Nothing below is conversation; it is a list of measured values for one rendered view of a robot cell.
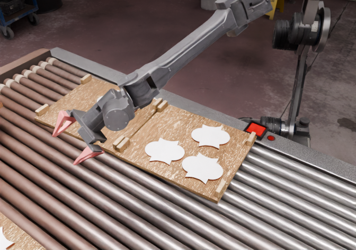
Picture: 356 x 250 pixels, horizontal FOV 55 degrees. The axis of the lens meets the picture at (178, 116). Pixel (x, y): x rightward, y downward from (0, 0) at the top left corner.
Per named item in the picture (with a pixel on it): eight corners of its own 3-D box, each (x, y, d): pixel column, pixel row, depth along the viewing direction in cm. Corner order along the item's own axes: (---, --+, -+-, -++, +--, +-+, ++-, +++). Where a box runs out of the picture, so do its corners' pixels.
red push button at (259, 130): (251, 124, 138) (252, 122, 137) (265, 130, 136) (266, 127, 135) (245, 133, 135) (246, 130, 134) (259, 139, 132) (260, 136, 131)
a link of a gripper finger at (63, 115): (55, 150, 85) (81, 125, 84) (40, 129, 87) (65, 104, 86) (71, 150, 92) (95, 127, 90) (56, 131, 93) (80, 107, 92)
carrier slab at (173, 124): (166, 106, 147) (166, 103, 146) (256, 139, 131) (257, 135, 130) (115, 157, 124) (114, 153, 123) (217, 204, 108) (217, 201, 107)
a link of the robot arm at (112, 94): (128, 96, 89) (112, 82, 87) (132, 107, 84) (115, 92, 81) (109, 114, 90) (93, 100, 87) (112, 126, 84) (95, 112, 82)
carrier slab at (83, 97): (91, 79, 163) (90, 76, 162) (165, 105, 148) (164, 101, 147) (35, 120, 140) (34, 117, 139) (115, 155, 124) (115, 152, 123)
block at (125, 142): (126, 142, 128) (125, 136, 126) (130, 143, 127) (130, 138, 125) (116, 151, 124) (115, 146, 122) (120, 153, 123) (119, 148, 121)
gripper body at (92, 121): (90, 143, 83) (111, 123, 82) (67, 113, 85) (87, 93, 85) (103, 144, 89) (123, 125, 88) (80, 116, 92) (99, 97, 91)
